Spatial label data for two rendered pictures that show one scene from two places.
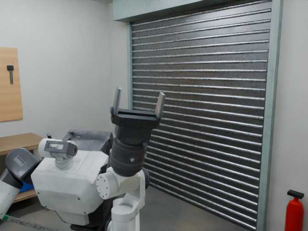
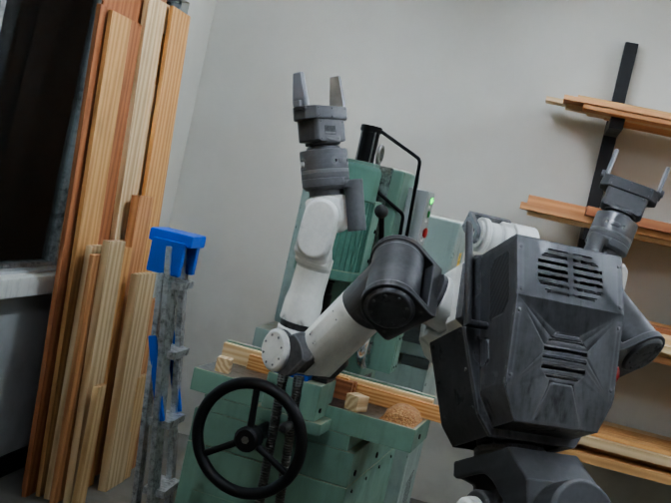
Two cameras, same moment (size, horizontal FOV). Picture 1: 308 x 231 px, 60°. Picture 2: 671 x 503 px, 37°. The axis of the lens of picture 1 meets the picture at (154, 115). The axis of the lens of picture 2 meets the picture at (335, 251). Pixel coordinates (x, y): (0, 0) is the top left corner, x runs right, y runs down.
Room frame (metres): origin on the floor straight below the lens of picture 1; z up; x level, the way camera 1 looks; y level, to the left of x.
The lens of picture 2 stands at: (2.21, -0.95, 1.43)
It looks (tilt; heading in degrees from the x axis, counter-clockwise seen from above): 4 degrees down; 145
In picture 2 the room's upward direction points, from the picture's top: 13 degrees clockwise
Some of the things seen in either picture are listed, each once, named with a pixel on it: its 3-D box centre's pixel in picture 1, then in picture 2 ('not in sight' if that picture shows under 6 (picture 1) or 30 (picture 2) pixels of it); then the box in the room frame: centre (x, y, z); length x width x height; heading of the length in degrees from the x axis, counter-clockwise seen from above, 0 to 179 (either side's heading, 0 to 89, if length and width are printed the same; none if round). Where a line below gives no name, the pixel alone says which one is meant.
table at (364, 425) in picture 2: not in sight; (306, 405); (0.13, 0.52, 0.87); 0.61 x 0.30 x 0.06; 39
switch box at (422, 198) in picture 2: not in sight; (416, 217); (-0.07, 0.90, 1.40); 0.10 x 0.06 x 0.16; 129
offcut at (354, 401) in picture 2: not in sight; (356, 402); (0.26, 0.58, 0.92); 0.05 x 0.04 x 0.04; 106
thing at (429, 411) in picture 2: not in sight; (351, 389); (0.13, 0.65, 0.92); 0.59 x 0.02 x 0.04; 39
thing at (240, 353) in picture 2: not in sight; (325, 378); (0.05, 0.61, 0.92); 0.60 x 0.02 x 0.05; 39
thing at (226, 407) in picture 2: not in sight; (288, 415); (0.06, 0.52, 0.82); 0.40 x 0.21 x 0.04; 39
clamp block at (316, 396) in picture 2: not in sight; (299, 392); (0.19, 0.45, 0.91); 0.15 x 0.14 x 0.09; 39
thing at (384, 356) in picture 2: not in sight; (382, 348); (0.03, 0.81, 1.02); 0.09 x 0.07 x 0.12; 39
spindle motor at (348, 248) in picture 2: not in sight; (337, 220); (0.02, 0.56, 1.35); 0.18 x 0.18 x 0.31
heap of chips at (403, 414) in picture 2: not in sight; (403, 411); (0.31, 0.69, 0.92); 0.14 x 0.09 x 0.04; 129
